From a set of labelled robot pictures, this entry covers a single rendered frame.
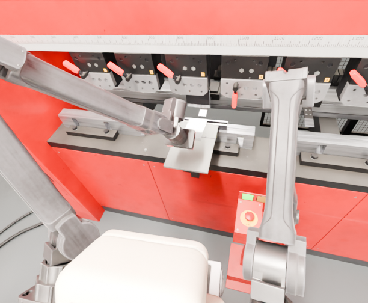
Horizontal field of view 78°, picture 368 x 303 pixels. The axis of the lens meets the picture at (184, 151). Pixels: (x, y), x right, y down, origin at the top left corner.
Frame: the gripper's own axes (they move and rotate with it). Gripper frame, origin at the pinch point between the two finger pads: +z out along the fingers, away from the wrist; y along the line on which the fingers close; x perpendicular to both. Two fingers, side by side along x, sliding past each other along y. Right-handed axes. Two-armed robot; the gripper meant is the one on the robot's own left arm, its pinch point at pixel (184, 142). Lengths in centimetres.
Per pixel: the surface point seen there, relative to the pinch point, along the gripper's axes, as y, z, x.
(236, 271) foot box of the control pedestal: -28, 72, 65
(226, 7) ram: -12.5, -26.2, -35.1
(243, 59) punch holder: -18.2, -13.4, -27.2
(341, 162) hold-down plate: -62, 22, -4
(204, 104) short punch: -3.6, 7.1, -18.5
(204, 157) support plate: -7.5, 5.8, 4.2
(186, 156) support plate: 0.1, 5.6, 4.5
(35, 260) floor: 119, 69, 92
